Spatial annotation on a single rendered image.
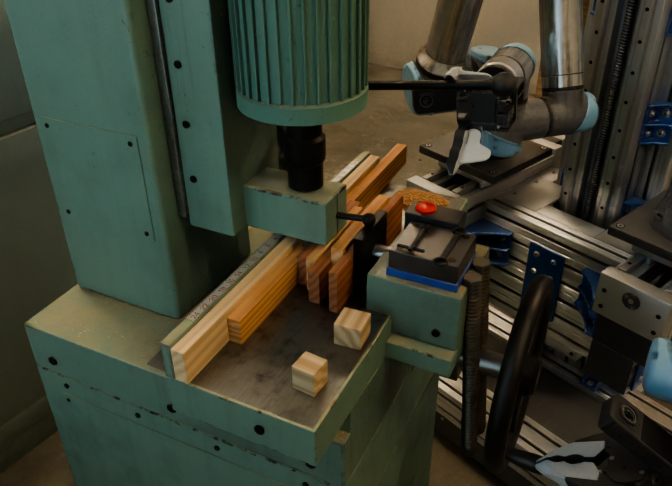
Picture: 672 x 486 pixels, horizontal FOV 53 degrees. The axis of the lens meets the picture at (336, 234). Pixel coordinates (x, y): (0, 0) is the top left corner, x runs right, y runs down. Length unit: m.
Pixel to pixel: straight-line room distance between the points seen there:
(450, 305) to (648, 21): 0.74
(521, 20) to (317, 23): 3.57
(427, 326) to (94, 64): 0.57
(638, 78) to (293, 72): 0.83
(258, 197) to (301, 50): 0.26
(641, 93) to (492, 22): 2.98
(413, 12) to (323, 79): 3.81
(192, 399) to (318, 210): 0.30
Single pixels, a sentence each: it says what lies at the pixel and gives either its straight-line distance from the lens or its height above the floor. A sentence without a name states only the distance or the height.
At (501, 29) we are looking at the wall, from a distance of 4.39.
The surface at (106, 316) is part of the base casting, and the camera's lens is 1.17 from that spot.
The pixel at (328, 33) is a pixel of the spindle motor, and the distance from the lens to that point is 0.82.
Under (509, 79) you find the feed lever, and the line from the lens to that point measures 0.96.
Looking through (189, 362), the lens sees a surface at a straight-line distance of 0.85.
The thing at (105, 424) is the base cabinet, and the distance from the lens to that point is 1.23.
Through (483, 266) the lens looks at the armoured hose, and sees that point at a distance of 0.94.
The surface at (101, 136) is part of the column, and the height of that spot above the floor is 1.11.
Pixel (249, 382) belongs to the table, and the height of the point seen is 0.90.
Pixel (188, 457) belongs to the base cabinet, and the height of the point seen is 0.64.
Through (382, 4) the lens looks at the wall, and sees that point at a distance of 4.74.
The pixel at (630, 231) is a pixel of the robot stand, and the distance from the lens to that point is 1.39.
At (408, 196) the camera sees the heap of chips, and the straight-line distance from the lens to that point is 1.20.
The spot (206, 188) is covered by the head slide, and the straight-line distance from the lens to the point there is 0.99.
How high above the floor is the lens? 1.49
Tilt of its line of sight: 32 degrees down
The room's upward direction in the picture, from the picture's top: 1 degrees counter-clockwise
